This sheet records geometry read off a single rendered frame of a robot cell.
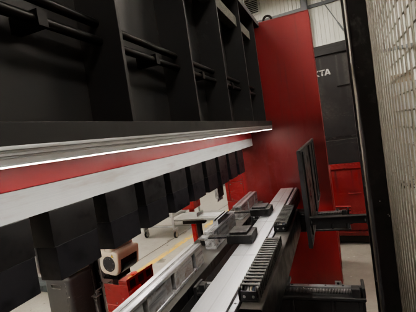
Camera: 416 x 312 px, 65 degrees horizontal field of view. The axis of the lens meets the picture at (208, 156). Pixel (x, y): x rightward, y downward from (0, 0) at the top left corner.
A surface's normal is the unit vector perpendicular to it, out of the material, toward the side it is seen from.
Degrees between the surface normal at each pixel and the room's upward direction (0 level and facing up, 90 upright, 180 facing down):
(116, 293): 90
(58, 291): 90
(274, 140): 90
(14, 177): 90
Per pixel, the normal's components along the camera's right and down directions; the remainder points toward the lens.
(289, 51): -0.35, 0.10
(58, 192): 0.93, -0.11
